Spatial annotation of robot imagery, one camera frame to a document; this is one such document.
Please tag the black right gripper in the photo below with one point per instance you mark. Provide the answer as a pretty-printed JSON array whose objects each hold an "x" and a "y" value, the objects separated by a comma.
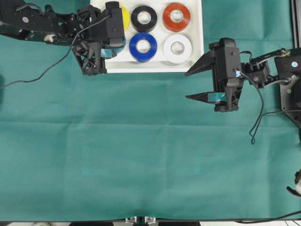
[{"x": 224, "y": 101}]

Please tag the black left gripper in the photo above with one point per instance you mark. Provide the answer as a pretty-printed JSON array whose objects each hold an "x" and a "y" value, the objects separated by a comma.
[{"x": 88, "y": 51}]

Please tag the blue tape roll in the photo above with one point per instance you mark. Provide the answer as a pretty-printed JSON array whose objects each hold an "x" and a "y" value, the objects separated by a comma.
[{"x": 143, "y": 47}]

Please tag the yellow tape roll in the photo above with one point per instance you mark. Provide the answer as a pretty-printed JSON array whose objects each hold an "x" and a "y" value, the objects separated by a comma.
[{"x": 126, "y": 17}]

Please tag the black tape roll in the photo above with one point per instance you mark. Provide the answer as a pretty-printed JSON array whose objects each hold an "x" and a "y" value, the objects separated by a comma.
[{"x": 144, "y": 18}]

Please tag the white tape roll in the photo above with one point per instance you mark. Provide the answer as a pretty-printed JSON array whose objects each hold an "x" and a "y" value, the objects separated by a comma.
[{"x": 177, "y": 49}]

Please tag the red tape roll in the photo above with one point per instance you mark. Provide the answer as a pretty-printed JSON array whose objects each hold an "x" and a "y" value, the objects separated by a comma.
[{"x": 176, "y": 17}]

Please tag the teal tape roll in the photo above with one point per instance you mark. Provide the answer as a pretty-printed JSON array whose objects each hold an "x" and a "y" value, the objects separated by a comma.
[{"x": 117, "y": 50}]

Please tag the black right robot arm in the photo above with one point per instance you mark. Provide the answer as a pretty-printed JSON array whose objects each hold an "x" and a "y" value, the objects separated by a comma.
[{"x": 281, "y": 67}]

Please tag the white plastic case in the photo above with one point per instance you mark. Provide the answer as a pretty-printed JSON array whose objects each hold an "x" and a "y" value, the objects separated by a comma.
[{"x": 125, "y": 63}]

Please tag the green table cloth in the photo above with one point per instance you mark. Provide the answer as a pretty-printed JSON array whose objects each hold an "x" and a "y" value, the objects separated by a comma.
[{"x": 74, "y": 147}]

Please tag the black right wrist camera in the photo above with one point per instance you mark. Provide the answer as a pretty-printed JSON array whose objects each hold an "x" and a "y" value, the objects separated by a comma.
[{"x": 226, "y": 63}]

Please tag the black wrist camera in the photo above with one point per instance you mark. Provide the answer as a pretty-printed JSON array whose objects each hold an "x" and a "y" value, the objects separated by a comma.
[
  {"x": 226, "y": 63},
  {"x": 108, "y": 26}
]

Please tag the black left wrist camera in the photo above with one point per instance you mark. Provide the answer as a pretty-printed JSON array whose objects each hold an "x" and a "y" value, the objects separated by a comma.
[{"x": 108, "y": 26}]

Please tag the black aluminium frame rail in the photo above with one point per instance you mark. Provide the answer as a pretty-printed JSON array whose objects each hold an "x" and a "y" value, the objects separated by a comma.
[{"x": 296, "y": 22}]

